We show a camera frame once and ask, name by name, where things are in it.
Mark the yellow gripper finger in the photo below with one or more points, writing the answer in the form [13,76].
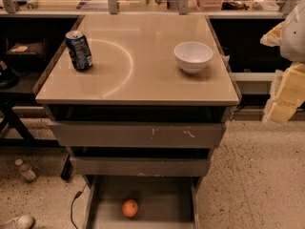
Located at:
[273,37]
[287,94]

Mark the orange fruit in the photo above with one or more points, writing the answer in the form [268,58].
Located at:
[130,208]

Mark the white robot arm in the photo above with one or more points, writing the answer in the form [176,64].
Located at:
[292,46]

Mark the top grey drawer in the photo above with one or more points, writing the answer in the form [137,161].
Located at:
[141,135]

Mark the grey drawer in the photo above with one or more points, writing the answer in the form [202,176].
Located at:
[140,167]
[141,135]

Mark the grey drawer cabinet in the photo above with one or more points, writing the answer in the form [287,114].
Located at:
[134,78]

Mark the open bottom drawer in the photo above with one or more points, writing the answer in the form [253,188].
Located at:
[163,203]

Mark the middle grey drawer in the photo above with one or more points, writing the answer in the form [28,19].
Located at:
[140,167]

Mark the white ceramic bowl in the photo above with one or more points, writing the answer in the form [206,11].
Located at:
[192,57]

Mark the blue soda can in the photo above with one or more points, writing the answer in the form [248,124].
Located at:
[79,50]

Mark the black round object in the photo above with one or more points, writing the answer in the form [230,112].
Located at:
[7,77]

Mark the clear plastic bottle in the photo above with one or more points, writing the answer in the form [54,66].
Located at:
[25,170]

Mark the white shoe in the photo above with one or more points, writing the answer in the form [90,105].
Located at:
[22,222]

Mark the black side table frame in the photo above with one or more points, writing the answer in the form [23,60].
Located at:
[13,108]

